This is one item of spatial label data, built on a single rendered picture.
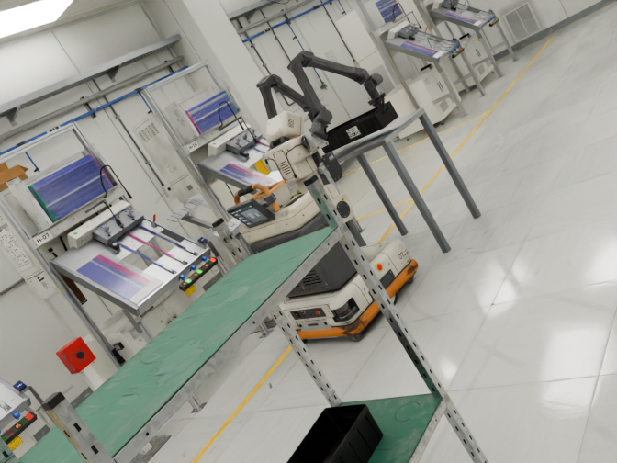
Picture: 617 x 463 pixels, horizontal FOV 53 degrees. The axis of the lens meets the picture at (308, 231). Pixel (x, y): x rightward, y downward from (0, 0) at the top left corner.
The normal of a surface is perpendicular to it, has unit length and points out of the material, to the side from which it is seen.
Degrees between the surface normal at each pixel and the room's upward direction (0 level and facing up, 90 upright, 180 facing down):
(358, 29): 90
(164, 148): 90
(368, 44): 90
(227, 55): 90
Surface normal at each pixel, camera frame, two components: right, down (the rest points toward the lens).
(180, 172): -0.51, 0.49
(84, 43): 0.69, -0.26
